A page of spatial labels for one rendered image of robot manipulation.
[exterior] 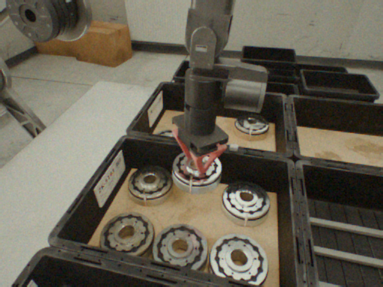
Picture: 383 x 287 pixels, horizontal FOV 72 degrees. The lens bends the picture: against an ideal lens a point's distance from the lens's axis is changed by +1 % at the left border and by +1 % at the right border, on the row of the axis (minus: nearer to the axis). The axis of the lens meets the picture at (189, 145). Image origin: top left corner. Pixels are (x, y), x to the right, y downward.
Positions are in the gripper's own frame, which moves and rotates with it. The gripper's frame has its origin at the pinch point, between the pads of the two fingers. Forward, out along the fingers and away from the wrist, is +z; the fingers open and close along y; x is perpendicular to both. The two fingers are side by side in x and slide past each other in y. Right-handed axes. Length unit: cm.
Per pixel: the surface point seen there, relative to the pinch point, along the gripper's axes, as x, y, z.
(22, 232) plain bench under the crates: 39, 22, 26
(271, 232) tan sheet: -8.8, -15.9, 10.6
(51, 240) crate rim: 28.6, -2.6, 1.9
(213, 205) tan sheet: -2.6, -4.1, 11.1
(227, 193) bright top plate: -5.8, -4.7, 8.2
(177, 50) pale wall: -150, 284, 95
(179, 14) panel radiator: -146, 274, 47
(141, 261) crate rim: 17.7, -13.0, 1.3
